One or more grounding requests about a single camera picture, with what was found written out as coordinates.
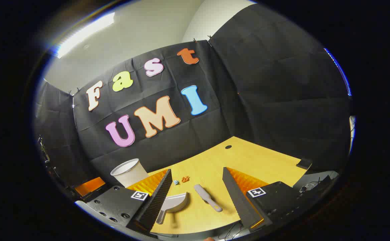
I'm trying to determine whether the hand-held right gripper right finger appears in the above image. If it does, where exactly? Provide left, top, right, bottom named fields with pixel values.
left=222, top=167, right=304, bottom=233

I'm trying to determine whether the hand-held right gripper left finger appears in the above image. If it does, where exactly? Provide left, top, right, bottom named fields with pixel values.
left=93, top=168, right=173, bottom=232

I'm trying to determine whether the grey plastic dustpan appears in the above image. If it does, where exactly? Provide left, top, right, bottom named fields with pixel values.
left=156, top=192, right=189, bottom=225

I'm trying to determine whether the small grey broom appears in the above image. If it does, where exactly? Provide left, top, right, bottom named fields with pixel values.
left=194, top=184, right=223, bottom=213

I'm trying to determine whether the white ribbed garbage bin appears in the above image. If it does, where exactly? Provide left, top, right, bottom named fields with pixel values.
left=110, top=158, right=150, bottom=188

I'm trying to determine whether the wooden desktop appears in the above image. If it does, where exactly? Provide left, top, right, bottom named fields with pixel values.
left=147, top=136, right=312, bottom=235

